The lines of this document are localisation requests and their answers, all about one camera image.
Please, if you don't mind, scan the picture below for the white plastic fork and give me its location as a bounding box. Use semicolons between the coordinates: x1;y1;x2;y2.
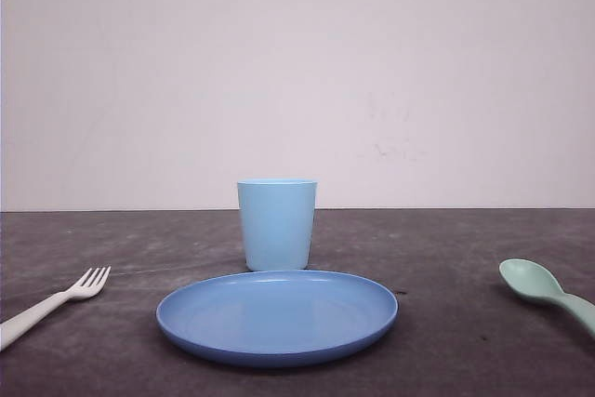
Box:
1;266;112;351

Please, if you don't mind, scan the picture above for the light blue plastic cup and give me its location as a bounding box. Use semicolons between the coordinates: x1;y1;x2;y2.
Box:
237;179;317;271

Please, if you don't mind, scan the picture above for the blue plastic plate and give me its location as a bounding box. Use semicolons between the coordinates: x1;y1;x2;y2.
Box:
156;270;399;368

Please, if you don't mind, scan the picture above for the mint green plastic spoon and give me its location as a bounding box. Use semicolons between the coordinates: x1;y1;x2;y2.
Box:
498;258;594;337

